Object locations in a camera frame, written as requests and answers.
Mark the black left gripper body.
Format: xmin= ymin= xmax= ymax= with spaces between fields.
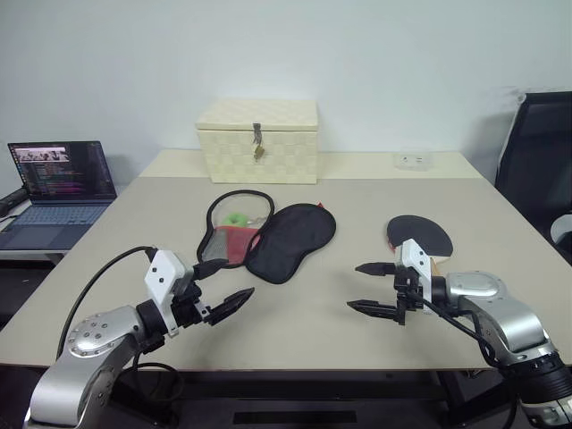
xmin=171 ymin=266 xmax=214 ymax=328

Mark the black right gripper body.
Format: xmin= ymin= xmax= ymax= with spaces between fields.
xmin=392 ymin=265 xmax=425 ymax=327

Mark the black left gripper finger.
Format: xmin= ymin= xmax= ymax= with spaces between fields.
xmin=192 ymin=259 xmax=225 ymax=282
xmin=206 ymin=286 xmax=256 ymax=325

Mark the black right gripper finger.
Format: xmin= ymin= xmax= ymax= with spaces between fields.
xmin=346 ymin=299 xmax=399 ymax=324
xmin=353 ymin=261 xmax=397 ymax=277

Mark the table tennis paddle black rubber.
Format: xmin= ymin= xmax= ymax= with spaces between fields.
xmin=384 ymin=214 xmax=454 ymax=274

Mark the black red paddle case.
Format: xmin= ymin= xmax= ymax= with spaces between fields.
xmin=196 ymin=189 xmax=338 ymax=285

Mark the white table power socket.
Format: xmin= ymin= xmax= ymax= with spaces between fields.
xmin=392 ymin=151 xmax=434 ymax=172

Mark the cream woven storage box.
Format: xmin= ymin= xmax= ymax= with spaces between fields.
xmin=195 ymin=98 xmax=320 ymax=185

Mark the open grey laptop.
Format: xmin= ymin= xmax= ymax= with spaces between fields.
xmin=0 ymin=139 xmax=119 ymax=252

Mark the black office chair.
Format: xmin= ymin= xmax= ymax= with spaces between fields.
xmin=494 ymin=90 xmax=572 ymax=265

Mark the black device beside laptop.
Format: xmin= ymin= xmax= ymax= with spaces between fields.
xmin=0 ymin=187 xmax=28 ymax=218

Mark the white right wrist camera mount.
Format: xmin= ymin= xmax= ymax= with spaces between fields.
xmin=394 ymin=238 xmax=434 ymax=306

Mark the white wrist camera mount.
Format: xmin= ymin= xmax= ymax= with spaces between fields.
xmin=143 ymin=249 xmax=187 ymax=337
xmin=394 ymin=238 xmax=434 ymax=306

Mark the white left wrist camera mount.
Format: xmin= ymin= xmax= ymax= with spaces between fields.
xmin=143 ymin=249 xmax=187 ymax=337

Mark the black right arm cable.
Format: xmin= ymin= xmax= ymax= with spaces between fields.
xmin=418 ymin=297 xmax=519 ymax=429

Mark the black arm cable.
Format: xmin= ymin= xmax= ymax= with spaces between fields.
xmin=418 ymin=297 xmax=519 ymax=429
xmin=56 ymin=245 xmax=185 ymax=403

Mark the black table frame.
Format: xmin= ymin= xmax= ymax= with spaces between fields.
xmin=102 ymin=367 xmax=498 ymax=429

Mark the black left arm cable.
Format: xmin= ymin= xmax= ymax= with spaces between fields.
xmin=56 ymin=245 xmax=185 ymax=403

